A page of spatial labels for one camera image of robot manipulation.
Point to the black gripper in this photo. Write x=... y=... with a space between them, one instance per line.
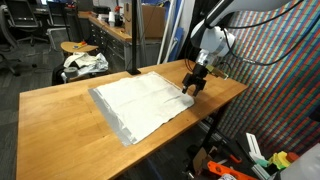
x=198 y=75

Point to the white towel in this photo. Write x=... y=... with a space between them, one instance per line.
x=143 y=100

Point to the blue board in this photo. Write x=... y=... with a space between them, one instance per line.
x=177 y=45

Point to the black table leg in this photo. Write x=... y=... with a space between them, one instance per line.
x=213 y=130

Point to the white pipe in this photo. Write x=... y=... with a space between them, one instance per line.
x=176 y=20
x=165 y=33

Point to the small cardboard box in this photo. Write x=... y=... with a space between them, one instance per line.
x=199 y=160

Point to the black vertical pole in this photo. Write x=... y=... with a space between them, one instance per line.
x=134 y=33

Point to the grey workbench wooden top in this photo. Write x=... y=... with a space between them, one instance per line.
x=110 y=46

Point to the black bottle red top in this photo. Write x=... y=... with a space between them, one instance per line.
x=118 y=20

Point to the teal plastic piece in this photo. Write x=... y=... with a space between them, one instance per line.
x=262 y=162

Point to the white paper cup stack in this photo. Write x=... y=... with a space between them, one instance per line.
x=111 y=18

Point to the crumpled white cloth pile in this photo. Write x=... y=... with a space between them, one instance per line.
x=88 y=61

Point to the yellow green plastic object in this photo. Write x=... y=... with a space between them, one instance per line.
x=280 y=160

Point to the yellow red small tool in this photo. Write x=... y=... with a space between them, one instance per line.
x=81 y=44

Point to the black box device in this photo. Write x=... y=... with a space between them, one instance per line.
x=100 y=10

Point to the red round cap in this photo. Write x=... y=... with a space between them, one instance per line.
x=293 y=156

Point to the grey tape roll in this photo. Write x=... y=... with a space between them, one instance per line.
x=70 y=72

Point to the round wooden side table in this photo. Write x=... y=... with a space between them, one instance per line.
x=71 y=47

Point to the white plastic container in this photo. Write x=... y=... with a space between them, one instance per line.
x=306 y=166

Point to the black office chair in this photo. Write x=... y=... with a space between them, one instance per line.
x=21 y=13
x=58 y=11
x=4 y=20

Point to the tan wrist camera box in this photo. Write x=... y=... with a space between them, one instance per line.
x=216 y=71

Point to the silver aluminium rail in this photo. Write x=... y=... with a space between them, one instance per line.
x=208 y=128

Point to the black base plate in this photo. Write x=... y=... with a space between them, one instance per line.
x=241 y=148

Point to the white plastic bracket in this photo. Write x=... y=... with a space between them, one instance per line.
x=255 y=145

